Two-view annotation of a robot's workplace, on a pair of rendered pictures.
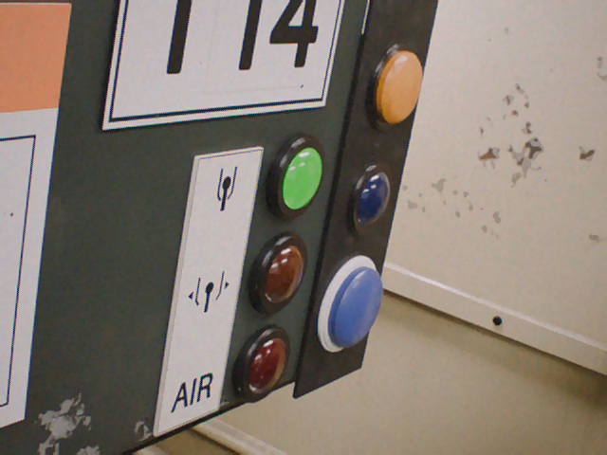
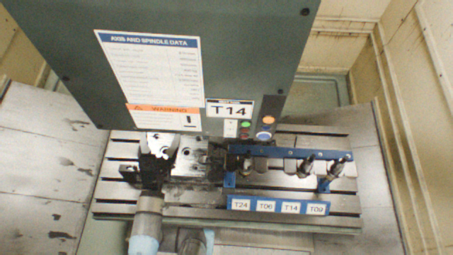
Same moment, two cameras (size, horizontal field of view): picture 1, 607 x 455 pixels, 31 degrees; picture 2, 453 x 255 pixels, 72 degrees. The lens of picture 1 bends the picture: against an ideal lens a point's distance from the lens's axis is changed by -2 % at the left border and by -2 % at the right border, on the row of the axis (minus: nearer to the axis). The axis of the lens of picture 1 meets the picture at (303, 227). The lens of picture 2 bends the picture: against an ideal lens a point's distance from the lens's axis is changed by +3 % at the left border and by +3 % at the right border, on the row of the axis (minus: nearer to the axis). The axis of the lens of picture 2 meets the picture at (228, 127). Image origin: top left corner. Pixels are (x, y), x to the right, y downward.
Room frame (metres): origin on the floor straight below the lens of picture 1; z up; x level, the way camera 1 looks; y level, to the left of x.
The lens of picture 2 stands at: (0.13, -0.27, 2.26)
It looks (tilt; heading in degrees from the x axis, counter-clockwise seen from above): 61 degrees down; 58
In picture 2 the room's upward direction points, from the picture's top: 3 degrees clockwise
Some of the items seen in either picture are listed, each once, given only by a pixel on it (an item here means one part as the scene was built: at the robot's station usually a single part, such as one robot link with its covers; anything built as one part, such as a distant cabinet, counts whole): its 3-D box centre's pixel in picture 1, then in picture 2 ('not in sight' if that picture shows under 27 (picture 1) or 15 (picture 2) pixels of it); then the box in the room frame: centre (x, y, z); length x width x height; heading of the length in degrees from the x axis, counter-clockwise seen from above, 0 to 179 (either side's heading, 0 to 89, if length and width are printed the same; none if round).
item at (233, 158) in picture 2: not in sight; (231, 163); (0.36, 0.09, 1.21); 0.07 x 0.05 x 0.01; 58
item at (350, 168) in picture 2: not in sight; (350, 170); (0.74, -0.15, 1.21); 0.07 x 0.05 x 0.01; 58
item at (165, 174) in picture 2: not in sight; (156, 178); (0.10, 0.09, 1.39); 0.12 x 0.08 x 0.09; 58
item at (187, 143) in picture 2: not in sight; (176, 153); (0.22, 0.33, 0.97); 0.29 x 0.23 x 0.05; 148
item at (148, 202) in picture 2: not in sight; (151, 205); (0.06, 0.02, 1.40); 0.08 x 0.05 x 0.08; 148
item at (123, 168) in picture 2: not in sight; (135, 171); (0.02, 0.34, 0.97); 0.13 x 0.03 x 0.15; 148
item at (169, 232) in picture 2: not in sight; (158, 238); (0.04, -0.05, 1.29); 0.11 x 0.08 x 0.11; 147
